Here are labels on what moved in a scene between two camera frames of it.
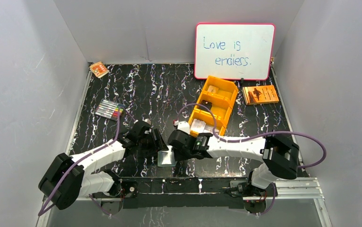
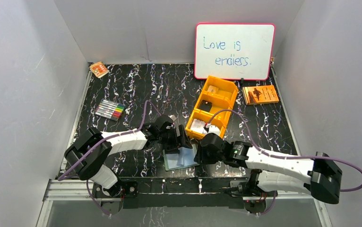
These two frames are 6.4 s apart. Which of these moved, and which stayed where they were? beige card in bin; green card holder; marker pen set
Moved: green card holder
Stayed: marker pen set; beige card in bin
